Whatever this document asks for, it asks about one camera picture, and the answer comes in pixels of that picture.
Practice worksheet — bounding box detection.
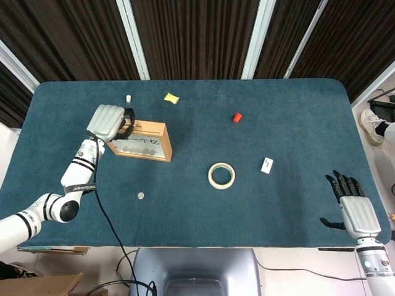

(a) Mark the wooden frame coin bank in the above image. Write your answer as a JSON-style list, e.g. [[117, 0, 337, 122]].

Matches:
[[106, 119, 173, 163]]

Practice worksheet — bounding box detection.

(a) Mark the black tripod stand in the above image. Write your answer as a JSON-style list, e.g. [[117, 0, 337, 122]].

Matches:
[[367, 88, 395, 123]]

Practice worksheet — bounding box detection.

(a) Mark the white power adapter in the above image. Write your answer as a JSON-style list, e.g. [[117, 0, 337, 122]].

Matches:
[[260, 157, 275, 174]]

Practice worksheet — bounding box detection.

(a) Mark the blue velvet table cloth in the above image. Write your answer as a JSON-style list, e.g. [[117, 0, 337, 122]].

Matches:
[[0, 78, 392, 249]]

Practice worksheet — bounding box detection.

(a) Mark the white sneaker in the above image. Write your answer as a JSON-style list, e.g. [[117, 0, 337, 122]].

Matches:
[[360, 109, 386, 146]]

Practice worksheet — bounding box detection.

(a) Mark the white partition post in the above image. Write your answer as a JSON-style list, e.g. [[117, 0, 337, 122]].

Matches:
[[241, 0, 277, 80], [283, 0, 328, 78], [115, 0, 151, 80], [0, 39, 40, 93]]

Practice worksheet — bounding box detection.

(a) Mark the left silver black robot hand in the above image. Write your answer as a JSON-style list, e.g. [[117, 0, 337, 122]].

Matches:
[[85, 104, 137, 144]]

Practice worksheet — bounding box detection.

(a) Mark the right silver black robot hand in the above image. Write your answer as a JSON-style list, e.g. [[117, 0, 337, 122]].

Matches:
[[320, 169, 382, 240]]

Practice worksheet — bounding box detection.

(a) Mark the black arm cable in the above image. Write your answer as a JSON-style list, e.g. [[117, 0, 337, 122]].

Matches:
[[89, 138, 158, 296]]

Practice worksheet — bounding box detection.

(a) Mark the thin floor cable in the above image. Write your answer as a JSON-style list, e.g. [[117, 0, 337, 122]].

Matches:
[[254, 258, 368, 281]]

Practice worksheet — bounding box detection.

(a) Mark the grey robot torso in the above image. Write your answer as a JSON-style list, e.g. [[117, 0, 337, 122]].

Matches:
[[128, 247, 262, 296]]

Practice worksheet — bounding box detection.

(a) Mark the beige masking tape roll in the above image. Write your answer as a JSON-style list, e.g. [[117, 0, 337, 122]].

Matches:
[[207, 162, 236, 191]]

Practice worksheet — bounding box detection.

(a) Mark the flat cardboard sheet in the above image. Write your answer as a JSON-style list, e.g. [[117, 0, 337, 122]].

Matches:
[[17, 245, 89, 256]]

